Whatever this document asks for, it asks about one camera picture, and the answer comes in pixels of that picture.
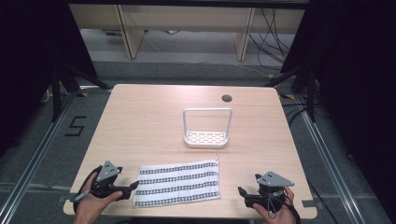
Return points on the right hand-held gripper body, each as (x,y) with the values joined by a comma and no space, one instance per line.
(274,183)

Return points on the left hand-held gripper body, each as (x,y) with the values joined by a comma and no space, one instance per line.
(107,174)

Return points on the person's right hand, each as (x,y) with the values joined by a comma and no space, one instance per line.
(277,216)

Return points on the person's left hand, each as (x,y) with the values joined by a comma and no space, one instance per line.
(93,207)

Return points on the white striped dish towel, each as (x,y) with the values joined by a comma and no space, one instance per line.
(177,183)

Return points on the white towel rack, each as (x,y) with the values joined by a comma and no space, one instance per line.
(206,138)

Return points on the black metal stand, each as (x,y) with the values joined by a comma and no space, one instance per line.
(63,81)
(306,84)

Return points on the dark curtain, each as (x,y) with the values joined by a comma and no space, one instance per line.
(34,62)
(355,77)

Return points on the beige wooden desk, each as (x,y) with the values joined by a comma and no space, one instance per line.
(186,18)

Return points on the aluminium floor rail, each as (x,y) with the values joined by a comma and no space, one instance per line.
(32,161)
(330,161)

